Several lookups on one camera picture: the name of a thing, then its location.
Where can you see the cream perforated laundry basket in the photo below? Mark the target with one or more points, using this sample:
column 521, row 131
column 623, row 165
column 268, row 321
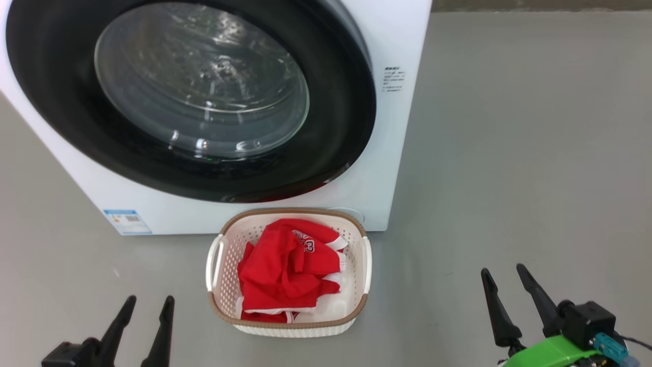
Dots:
column 224, row 300

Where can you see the red sports jersey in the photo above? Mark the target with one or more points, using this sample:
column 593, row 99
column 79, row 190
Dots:
column 275, row 265

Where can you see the printed text warning label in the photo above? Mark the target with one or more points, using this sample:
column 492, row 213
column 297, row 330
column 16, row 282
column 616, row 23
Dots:
column 394, row 79

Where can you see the round black glass washer door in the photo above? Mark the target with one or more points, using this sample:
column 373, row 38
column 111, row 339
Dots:
column 61, row 102

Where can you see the blue energy label sticker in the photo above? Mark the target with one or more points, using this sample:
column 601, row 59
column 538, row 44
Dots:
column 127, row 221

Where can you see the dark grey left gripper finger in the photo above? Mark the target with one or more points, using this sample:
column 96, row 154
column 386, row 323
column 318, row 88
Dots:
column 162, row 336
column 118, row 331

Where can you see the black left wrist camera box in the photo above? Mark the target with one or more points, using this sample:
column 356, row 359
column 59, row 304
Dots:
column 71, row 356

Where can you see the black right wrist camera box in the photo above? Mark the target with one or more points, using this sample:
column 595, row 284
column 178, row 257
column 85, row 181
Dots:
column 586, row 321

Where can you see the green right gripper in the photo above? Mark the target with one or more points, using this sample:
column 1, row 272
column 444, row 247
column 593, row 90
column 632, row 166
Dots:
column 550, row 354

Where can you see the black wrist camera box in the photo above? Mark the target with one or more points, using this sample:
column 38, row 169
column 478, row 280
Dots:
column 71, row 356
column 586, row 321

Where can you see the white washing machine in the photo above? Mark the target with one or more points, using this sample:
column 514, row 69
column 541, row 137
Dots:
column 397, row 41

